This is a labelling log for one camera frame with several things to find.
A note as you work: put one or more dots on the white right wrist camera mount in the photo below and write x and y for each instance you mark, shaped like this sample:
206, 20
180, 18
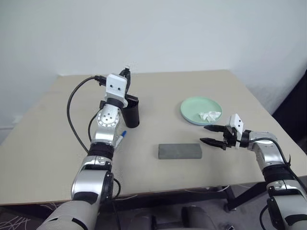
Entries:
236, 123

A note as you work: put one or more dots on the white tissue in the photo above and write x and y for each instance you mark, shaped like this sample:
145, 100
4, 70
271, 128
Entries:
208, 116

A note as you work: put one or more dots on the black plastic cup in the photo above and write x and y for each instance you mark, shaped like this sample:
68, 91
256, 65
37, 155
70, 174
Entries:
133, 115

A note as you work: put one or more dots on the large black case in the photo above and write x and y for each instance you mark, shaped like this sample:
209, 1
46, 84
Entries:
295, 112

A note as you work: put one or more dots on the black table frame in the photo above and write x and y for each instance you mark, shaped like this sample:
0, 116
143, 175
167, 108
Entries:
244, 194

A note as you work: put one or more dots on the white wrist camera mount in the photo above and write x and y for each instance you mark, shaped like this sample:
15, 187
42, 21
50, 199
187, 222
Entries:
115, 83
236, 123

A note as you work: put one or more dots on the small black floor object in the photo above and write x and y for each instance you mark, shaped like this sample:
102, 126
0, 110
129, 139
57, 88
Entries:
229, 227

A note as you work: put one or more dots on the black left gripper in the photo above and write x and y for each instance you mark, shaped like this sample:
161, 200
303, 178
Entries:
128, 85

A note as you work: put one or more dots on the grey glasses case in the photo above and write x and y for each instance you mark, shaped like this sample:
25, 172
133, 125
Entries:
180, 151

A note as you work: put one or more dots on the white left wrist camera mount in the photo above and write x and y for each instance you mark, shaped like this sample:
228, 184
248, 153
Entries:
115, 83

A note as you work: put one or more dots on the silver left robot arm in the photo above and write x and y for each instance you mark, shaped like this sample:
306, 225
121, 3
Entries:
105, 134

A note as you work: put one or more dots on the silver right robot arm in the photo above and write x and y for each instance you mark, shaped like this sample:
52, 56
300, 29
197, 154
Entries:
266, 153

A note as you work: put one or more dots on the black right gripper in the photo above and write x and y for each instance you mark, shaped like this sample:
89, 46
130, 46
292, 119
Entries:
229, 139

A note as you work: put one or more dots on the light green plate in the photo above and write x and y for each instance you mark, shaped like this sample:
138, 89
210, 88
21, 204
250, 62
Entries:
196, 105

